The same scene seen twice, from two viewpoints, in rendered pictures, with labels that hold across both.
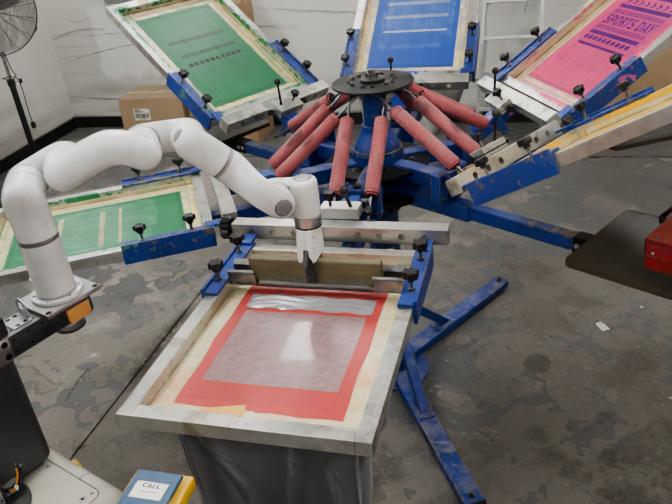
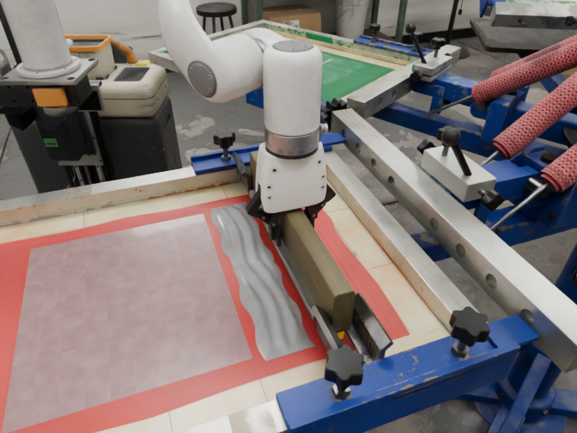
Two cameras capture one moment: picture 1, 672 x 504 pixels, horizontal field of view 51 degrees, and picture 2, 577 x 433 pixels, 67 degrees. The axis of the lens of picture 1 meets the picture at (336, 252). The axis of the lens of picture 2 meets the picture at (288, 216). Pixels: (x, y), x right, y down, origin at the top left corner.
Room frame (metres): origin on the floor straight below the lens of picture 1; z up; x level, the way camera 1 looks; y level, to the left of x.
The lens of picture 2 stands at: (1.35, -0.37, 1.46)
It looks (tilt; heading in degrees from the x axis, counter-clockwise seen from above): 37 degrees down; 52
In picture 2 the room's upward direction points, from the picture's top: straight up
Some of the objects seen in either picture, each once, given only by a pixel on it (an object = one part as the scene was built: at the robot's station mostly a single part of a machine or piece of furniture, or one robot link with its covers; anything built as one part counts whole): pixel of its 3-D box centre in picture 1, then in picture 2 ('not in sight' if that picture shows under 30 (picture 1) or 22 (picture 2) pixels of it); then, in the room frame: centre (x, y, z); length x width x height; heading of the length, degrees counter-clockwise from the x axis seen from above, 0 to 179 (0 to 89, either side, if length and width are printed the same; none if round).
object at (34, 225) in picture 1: (28, 206); not in sight; (1.54, 0.71, 1.37); 0.13 x 0.10 x 0.16; 14
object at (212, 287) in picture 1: (230, 273); (264, 163); (1.82, 0.32, 0.98); 0.30 x 0.05 x 0.07; 162
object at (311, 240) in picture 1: (310, 238); (291, 172); (1.70, 0.06, 1.12); 0.10 x 0.07 x 0.11; 162
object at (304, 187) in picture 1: (289, 196); (274, 77); (1.70, 0.10, 1.25); 0.15 x 0.10 x 0.11; 104
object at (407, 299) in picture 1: (416, 282); (398, 383); (1.65, -0.21, 0.98); 0.30 x 0.05 x 0.07; 162
